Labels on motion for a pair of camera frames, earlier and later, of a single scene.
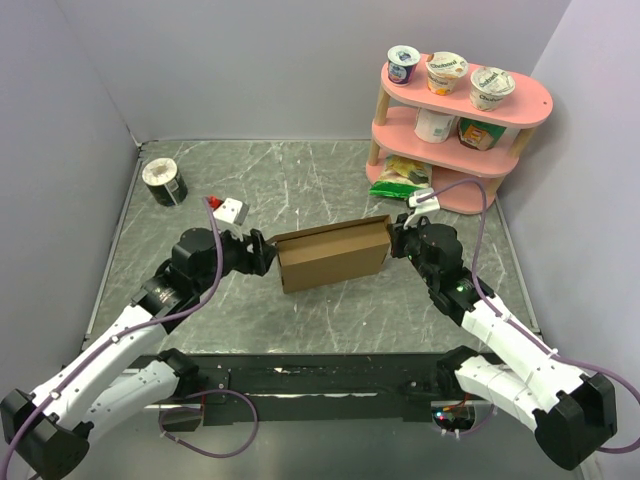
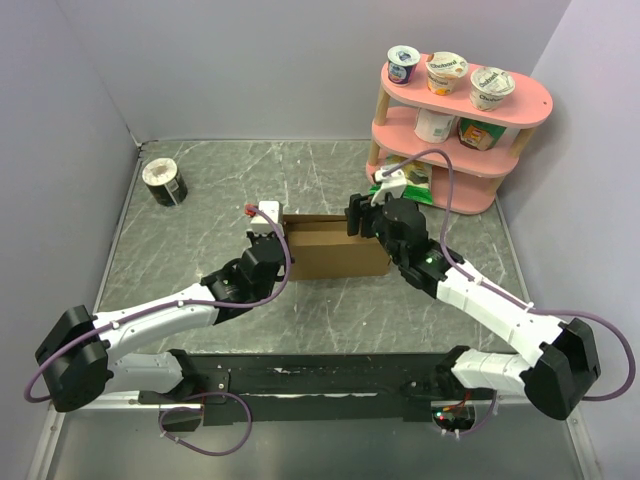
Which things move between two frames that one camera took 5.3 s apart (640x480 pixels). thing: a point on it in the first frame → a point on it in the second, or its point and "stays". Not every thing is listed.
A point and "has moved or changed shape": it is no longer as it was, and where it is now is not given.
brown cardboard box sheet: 334,253 has moved or changed shape
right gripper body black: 407,242 → 372,225
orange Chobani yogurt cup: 443,68 stays
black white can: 164,183 stays
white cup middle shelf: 432,127 stays
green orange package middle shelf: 479,135 stays
